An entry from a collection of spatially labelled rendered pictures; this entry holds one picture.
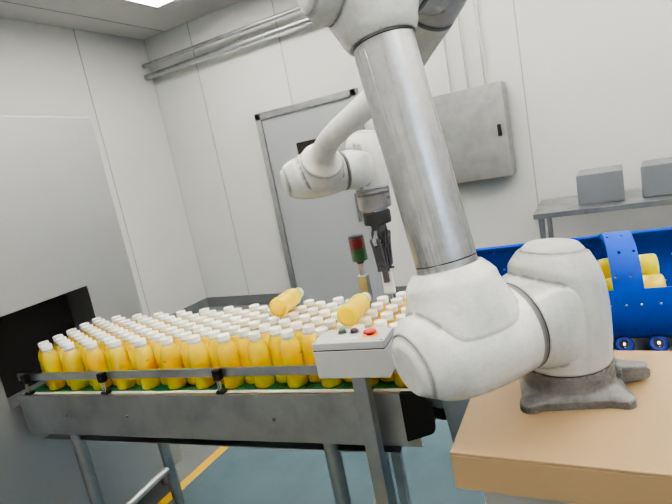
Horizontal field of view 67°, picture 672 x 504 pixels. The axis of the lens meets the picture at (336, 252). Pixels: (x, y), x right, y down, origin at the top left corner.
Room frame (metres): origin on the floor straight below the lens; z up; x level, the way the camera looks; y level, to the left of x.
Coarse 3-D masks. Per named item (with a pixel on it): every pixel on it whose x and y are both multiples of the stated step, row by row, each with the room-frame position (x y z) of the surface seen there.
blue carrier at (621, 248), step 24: (600, 240) 1.38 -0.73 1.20; (624, 240) 1.23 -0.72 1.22; (648, 240) 1.35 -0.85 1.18; (504, 264) 1.52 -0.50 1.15; (624, 264) 1.18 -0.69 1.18; (624, 288) 1.17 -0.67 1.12; (648, 288) 1.15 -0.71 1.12; (624, 312) 1.17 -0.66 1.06; (648, 312) 1.15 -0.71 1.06; (648, 336) 1.20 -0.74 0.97
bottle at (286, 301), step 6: (294, 288) 1.77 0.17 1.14; (282, 294) 1.70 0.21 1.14; (288, 294) 1.70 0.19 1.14; (294, 294) 1.72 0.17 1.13; (300, 294) 1.76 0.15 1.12; (276, 300) 1.65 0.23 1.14; (282, 300) 1.65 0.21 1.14; (288, 300) 1.67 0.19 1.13; (294, 300) 1.70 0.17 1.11; (300, 300) 1.75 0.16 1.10; (270, 306) 1.66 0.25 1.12; (276, 306) 1.66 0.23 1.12; (282, 306) 1.64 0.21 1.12; (288, 306) 1.66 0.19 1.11; (294, 306) 1.71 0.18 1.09; (276, 312) 1.66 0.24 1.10; (282, 312) 1.65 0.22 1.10
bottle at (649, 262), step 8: (640, 256) 1.26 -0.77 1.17; (648, 256) 1.25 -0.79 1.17; (656, 256) 1.24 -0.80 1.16; (600, 264) 1.29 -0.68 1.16; (608, 264) 1.28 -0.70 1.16; (648, 264) 1.24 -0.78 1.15; (656, 264) 1.23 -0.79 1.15; (608, 272) 1.27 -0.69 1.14; (648, 272) 1.24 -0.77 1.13; (656, 272) 1.23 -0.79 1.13
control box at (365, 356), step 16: (320, 336) 1.32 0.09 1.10; (336, 336) 1.29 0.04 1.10; (352, 336) 1.27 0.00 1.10; (368, 336) 1.24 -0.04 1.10; (384, 336) 1.22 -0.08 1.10; (320, 352) 1.26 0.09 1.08; (336, 352) 1.25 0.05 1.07; (352, 352) 1.23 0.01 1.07; (368, 352) 1.21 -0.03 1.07; (384, 352) 1.20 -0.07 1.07; (320, 368) 1.27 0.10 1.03; (336, 368) 1.25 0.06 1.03; (352, 368) 1.23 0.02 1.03; (368, 368) 1.22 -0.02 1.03; (384, 368) 1.20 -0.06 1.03
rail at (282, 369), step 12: (48, 372) 1.86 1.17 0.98; (60, 372) 1.83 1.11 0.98; (72, 372) 1.81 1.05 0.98; (84, 372) 1.78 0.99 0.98; (96, 372) 1.76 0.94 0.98; (108, 372) 1.74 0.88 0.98; (120, 372) 1.71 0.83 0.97; (132, 372) 1.69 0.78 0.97; (144, 372) 1.67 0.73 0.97; (156, 372) 1.65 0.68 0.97; (168, 372) 1.63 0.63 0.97; (180, 372) 1.61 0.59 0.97; (192, 372) 1.59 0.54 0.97; (204, 372) 1.58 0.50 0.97; (228, 372) 1.54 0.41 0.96; (240, 372) 1.52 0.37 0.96; (252, 372) 1.51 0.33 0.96; (264, 372) 1.49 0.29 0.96; (276, 372) 1.47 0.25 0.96; (288, 372) 1.46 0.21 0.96; (300, 372) 1.44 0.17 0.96; (312, 372) 1.43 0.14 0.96; (396, 372) 1.33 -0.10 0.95
